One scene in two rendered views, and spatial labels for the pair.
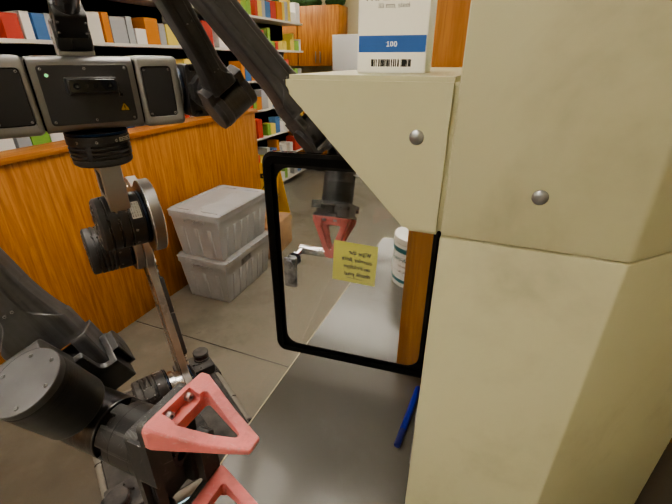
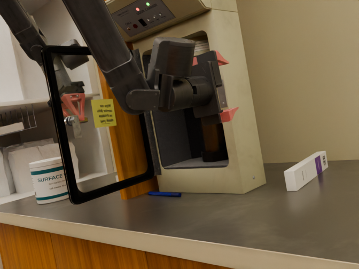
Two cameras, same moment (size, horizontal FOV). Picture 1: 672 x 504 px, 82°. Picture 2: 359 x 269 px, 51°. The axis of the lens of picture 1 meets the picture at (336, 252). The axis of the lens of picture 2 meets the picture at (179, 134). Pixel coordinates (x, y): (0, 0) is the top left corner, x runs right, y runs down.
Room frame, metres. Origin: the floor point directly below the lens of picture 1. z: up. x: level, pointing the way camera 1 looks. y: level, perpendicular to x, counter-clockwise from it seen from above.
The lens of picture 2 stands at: (0.00, 0.86, 1.17)
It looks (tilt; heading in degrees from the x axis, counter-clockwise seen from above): 3 degrees down; 293
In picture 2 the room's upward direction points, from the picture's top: 10 degrees counter-clockwise
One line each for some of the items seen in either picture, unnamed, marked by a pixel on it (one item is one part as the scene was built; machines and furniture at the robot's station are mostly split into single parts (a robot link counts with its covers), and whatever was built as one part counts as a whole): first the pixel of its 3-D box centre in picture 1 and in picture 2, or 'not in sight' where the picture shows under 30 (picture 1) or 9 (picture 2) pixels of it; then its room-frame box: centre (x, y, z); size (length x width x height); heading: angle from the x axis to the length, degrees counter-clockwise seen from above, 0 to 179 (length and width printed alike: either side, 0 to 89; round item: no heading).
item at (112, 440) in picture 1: (150, 441); (195, 91); (0.24, 0.17, 1.21); 0.07 x 0.07 x 0.10; 68
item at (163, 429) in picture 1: (207, 438); (214, 71); (0.21, 0.10, 1.24); 0.09 x 0.07 x 0.07; 68
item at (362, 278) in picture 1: (351, 272); (104, 119); (0.58, -0.03, 1.19); 0.30 x 0.01 x 0.40; 73
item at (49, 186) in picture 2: not in sight; (51, 179); (0.98, -0.23, 1.02); 0.13 x 0.13 x 0.15
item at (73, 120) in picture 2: (291, 271); (75, 126); (0.60, 0.08, 1.18); 0.02 x 0.02 x 0.06; 73
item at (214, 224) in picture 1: (223, 220); not in sight; (2.56, 0.80, 0.49); 0.60 x 0.42 x 0.33; 158
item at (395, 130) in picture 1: (412, 124); (149, 7); (0.41, -0.08, 1.46); 0.32 x 0.12 x 0.10; 158
